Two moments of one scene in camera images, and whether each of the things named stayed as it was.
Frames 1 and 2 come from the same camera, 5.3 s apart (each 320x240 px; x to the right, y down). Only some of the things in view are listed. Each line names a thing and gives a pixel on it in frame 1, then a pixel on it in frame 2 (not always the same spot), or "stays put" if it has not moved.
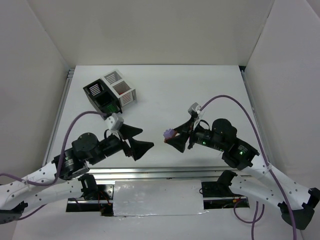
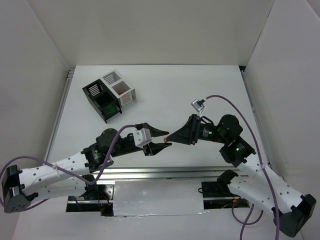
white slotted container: x=125 y=92 stays put
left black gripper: x=125 y=145 to x=147 y=149
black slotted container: x=102 y=98 stays put
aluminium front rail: x=161 y=172 stays put
